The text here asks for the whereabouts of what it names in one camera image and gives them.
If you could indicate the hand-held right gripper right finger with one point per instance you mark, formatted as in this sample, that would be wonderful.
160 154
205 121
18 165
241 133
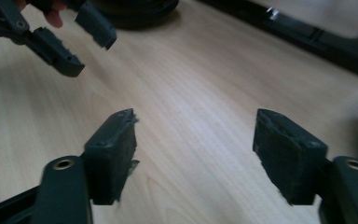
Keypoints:
289 155

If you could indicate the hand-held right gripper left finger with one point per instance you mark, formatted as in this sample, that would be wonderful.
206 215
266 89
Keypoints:
112 155

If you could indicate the black leather shoe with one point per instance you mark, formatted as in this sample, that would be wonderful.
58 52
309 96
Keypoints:
136 12

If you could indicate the red and black shoe rack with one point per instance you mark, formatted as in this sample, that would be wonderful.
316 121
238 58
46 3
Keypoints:
323 43

